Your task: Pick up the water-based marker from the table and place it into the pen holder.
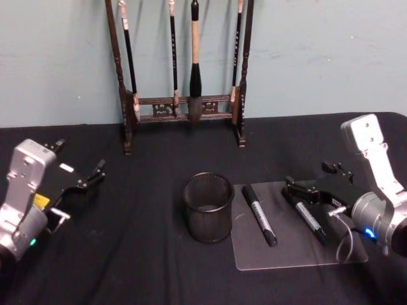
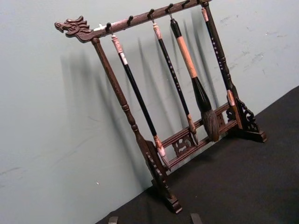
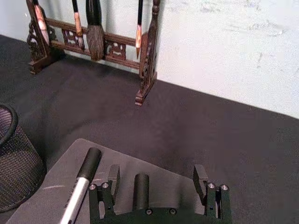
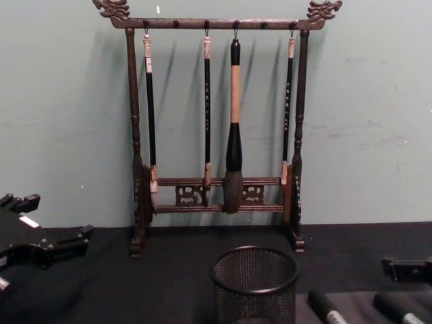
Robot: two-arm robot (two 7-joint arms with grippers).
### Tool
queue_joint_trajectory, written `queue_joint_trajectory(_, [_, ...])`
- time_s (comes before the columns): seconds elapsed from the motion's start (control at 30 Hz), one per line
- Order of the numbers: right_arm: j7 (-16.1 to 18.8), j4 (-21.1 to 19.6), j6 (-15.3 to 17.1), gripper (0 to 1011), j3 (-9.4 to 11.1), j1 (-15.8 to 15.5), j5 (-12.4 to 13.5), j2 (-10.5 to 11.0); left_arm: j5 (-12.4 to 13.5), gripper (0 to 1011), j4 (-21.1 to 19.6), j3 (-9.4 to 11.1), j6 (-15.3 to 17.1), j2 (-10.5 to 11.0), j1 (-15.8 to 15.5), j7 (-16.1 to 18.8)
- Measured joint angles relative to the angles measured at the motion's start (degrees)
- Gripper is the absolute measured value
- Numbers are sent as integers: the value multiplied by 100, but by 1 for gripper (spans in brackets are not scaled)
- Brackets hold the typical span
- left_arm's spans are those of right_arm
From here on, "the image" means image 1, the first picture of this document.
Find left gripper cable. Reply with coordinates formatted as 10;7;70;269
46;207;72;234

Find thin brush with pale wrap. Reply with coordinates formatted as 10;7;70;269
117;0;141;123

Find black marker pen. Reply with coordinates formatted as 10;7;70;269
241;184;279;247
293;200;329;246

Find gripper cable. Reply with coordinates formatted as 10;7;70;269
328;205;366;264
46;207;72;234

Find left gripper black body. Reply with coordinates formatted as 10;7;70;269
34;155;97;212

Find clear plastic sheet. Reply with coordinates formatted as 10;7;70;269
231;180;370;272

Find dark wooden brush rack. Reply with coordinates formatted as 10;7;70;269
104;0;256;156

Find black table cloth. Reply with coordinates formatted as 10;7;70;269
0;111;407;305

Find thin black calligraphy brush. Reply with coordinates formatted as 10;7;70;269
168;0;181;118
230;0;245;103

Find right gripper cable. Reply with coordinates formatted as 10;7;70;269
328;205;366;264

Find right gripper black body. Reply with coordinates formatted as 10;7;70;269
314;173;367;217

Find black mesh pen cup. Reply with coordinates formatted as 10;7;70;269
182;172;236;245

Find large tan-handled calligraphy brush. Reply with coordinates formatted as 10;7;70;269
187;0;205;123

